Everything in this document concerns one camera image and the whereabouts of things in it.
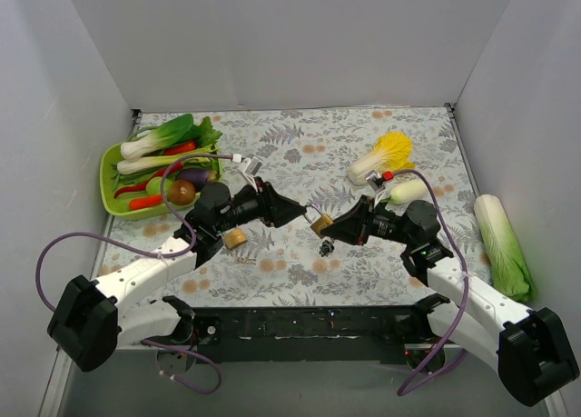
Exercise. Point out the brass keys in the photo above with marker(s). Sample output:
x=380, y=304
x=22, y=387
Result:
x=244, y=259

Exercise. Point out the orange carrot toy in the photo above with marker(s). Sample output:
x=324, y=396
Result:
x=145, y=202

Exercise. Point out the brown onion toy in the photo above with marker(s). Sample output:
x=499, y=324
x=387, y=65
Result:
x=181, y=193

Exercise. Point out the large brass padlock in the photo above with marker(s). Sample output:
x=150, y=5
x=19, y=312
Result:
x=234, y=238

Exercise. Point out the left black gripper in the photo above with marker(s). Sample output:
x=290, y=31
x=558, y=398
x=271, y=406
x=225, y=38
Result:
x=265, y=203

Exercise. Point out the floral tablecloth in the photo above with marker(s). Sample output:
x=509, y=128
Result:
x=306, y=155

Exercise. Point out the red chili pepper toy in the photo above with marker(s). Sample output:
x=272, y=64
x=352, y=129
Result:
x=133, y=188

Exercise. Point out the green apple toy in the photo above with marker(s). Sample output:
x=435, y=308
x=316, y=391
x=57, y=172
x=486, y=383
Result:
x=156, y=187

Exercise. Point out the small brass padlock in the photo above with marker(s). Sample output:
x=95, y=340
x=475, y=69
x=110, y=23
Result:
x=319, y=224

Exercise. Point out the white radish toy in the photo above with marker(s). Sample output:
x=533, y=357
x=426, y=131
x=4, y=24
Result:
x=407, y=192

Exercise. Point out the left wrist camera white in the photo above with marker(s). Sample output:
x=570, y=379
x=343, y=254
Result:
x=248, y=168

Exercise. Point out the bok choy toy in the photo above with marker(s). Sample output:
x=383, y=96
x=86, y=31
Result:
x=165, y=135

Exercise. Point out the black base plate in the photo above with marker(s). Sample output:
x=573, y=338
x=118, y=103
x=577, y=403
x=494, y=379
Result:
x=313, y=334

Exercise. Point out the green lettuce leaf toy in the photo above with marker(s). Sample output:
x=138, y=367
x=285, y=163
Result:
x=204, y=135

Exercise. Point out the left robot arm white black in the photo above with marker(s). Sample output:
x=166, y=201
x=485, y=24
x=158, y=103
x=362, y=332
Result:
x=87, y=321

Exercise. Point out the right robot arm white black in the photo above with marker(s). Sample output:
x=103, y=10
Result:
x=528, y=349

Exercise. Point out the green plastic tray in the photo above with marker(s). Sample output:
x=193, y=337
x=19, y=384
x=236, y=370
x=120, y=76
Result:
x=111, y=181

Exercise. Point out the celery stalk toy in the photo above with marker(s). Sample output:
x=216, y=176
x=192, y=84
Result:
x=126, y=167

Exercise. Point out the yellow napa cabbage toy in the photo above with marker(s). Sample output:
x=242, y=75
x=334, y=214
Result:
x=390, y=153

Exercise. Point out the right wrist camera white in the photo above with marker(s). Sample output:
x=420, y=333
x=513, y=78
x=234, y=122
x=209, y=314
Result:
x=378, y=182

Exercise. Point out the purple eggplant toy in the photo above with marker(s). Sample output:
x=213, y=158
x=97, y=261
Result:
x=198, y=177

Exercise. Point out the large green white cabbage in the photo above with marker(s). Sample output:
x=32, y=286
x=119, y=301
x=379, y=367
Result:
x=510, y=274

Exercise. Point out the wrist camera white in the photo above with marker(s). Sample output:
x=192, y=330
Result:
x=378, y=182
x=248, y=168

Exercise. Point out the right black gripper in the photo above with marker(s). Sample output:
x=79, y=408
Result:
x=368, y=222

